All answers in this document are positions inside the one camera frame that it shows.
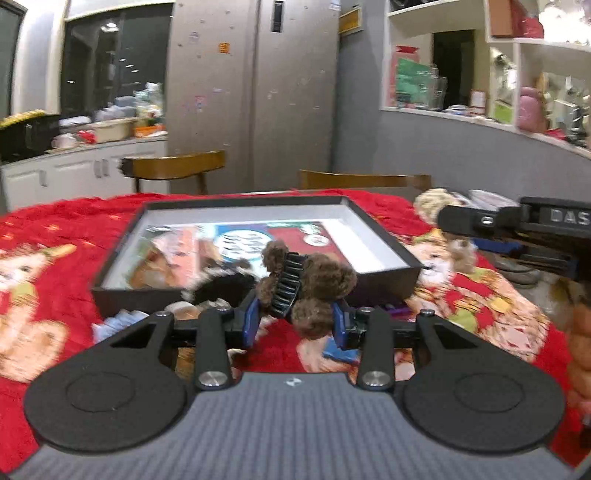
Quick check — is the green poster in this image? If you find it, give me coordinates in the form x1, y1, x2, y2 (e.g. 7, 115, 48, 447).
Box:
394, 57, 433, 106

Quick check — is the person's right hand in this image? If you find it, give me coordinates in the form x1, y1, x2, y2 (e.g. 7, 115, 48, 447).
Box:
566, 285, 591, 417

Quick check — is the black shallow box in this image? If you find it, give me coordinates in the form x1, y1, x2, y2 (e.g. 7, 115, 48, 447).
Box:
91, 195, 424, 319

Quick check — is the white wall shelf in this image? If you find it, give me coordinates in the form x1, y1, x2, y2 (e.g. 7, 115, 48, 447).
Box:
379, 0, 591, 161

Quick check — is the yellow wall sign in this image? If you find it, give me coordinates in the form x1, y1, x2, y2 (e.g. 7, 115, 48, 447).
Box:
338, 9, 365, 36

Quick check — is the colourful printed picture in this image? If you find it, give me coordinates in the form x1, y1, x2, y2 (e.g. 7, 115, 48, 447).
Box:
124, 222, 343, 292

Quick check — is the black microwave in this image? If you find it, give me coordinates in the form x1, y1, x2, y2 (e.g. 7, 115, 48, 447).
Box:
0, 111, 62, 163

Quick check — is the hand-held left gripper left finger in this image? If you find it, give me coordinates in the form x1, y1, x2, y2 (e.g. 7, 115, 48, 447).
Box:
99, 288, 262, 392

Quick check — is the glass door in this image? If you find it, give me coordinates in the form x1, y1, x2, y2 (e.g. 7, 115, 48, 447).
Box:
0, 0, 25, 118

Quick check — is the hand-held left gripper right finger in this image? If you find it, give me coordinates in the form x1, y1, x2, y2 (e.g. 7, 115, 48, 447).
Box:
330, 301, 468, 392

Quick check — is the dark window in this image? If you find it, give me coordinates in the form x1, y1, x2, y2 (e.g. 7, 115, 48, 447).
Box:
60, 2, 175, 121

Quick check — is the pink bag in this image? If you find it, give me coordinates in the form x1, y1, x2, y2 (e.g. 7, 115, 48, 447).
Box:
516, 85, 549, 134

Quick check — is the blue white cloth accessory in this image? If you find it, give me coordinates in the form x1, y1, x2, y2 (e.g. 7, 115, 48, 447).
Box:
91, 308, 149, 343

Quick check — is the brown fuzzy hair claw clip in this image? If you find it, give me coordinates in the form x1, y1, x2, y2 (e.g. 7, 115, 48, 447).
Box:
255, 240, 358, 341

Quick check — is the silver refrigerator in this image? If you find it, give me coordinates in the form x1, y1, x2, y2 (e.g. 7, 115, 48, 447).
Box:
164, 0, 343, 193

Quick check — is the brown box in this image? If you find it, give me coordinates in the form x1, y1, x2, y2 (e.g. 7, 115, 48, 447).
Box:
488, 0, 514, 38

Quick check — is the white kitchen cabinet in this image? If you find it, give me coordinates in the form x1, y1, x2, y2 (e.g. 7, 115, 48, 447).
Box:
0, 134, 170, 214

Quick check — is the cream fuzzy hair accessory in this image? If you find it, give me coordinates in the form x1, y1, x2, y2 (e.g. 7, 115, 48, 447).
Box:
413, 187, 468, 228

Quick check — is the wooden chair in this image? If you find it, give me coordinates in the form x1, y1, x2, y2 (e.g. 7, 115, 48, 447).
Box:
119, 150, 227, 195
298, 169, 433, 191

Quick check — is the black fuzzy hair accessory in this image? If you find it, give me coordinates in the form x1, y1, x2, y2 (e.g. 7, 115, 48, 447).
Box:
184, 270, 257, 309

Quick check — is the beige plastic basin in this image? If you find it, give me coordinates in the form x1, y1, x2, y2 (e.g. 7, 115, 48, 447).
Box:
89, 117, 136, 142

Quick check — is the red printed blanket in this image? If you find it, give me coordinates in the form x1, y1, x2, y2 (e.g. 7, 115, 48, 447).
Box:
0, 188, 591, 468

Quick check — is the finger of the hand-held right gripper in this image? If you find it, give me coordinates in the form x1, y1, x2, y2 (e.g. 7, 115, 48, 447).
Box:
436, 205, 526, 241
475, 239, 579, 279

